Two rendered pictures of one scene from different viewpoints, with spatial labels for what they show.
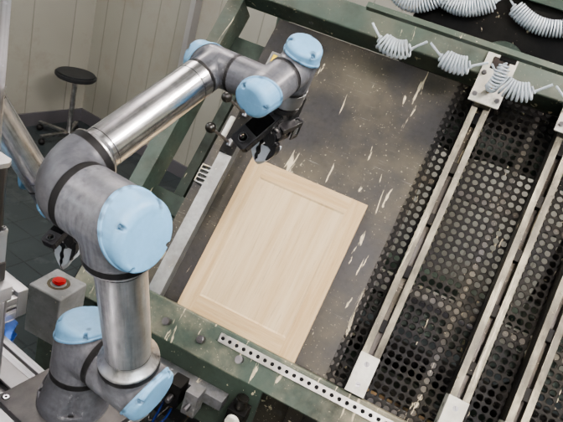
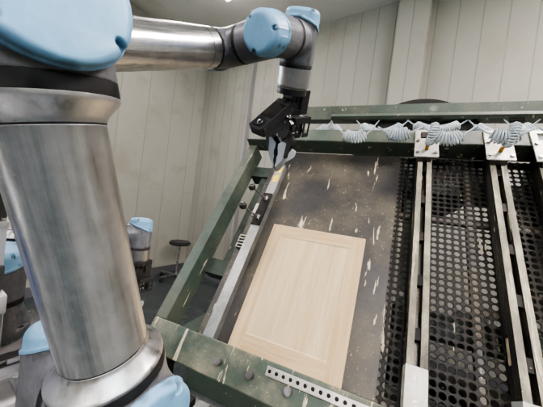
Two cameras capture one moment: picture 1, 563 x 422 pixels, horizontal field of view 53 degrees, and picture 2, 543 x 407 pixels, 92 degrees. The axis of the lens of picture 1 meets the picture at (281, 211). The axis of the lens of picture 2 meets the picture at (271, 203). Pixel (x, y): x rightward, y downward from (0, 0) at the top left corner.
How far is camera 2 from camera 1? 0.78 m
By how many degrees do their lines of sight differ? 25
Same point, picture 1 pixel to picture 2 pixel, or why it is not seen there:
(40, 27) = (162, 222)
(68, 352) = (28, 369)
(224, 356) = (272, 390)
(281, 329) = (322, 354)
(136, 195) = not seen: outside the picture
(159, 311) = (212, 353)
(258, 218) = (284, 263)
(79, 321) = not seen: hidden behind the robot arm
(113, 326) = (34, 262)
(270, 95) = (277, 15)
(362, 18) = (328, 135)
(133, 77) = not seen: hidden behind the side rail
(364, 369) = (416, 383)
